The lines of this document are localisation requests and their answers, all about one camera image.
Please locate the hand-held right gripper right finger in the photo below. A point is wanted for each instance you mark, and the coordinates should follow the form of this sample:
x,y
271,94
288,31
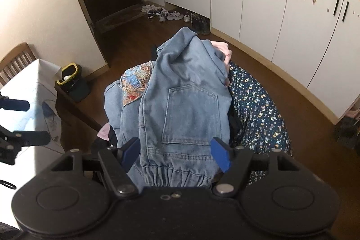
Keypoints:
x,y
221,156

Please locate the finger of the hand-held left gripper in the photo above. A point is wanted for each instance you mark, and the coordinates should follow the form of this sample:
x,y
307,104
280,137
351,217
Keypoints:
x,y
15,104
33,138

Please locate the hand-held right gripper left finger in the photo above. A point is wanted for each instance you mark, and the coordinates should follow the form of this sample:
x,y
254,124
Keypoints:
x,y
130,155

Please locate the blue jeans with embroidered patches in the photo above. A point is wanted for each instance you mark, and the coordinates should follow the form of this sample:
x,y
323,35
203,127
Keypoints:
x,y
182,105

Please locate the pink cloth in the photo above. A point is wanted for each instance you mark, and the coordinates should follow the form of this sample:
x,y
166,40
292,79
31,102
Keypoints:
x,y
103,131

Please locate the wooden chair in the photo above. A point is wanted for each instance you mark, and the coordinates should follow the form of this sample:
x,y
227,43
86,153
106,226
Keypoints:
x,y
17,55

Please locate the dark blue floral cloth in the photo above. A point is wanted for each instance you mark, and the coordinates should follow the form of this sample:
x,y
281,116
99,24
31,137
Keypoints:
x,y
258,116

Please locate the black bin with yellow rim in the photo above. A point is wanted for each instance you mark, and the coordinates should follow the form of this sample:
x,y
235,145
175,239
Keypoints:
x,y
77,88

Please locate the pink garment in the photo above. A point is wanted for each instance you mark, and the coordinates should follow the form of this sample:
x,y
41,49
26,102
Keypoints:
x,y
222,49

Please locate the dark bag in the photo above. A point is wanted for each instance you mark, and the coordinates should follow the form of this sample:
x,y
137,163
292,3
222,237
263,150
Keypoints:
x,y
347,134

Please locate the brown doormat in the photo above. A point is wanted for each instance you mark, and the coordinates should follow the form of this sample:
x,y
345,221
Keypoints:
x,y
121,19

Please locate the row of shoes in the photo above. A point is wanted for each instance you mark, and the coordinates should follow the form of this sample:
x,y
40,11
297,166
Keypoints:
x,y
174,16

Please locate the white cabinet with stickers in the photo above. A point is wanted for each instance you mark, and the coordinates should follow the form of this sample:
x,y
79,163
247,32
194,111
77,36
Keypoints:
x,y
281,20

